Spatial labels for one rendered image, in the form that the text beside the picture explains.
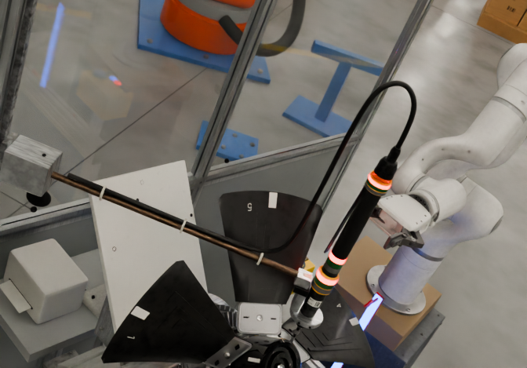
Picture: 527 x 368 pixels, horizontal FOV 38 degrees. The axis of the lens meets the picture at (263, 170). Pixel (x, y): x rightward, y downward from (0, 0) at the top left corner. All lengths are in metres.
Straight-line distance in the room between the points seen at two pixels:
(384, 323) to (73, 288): 0.85
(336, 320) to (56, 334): 0.67
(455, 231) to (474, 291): 2.34
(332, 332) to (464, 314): 2.49
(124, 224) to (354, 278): 0.85
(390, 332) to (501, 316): 2.23
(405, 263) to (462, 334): 1.92
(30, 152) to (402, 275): 1.12
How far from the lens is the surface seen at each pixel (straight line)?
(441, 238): 2.10
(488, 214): 2.05
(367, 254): 2.36
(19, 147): 1.54
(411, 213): 1.61
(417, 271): 2.17
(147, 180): 1.65
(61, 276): 1.92
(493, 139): 1.74
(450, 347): 3.94
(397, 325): 2.19
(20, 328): 1.94
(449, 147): 1.75
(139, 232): 1.64
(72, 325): 1.97
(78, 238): 2.17
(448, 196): 1.72
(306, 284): 1.52
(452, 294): 4.28
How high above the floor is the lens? 2.30
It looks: 31 degrees down
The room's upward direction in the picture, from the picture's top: 24 degrees clockwise
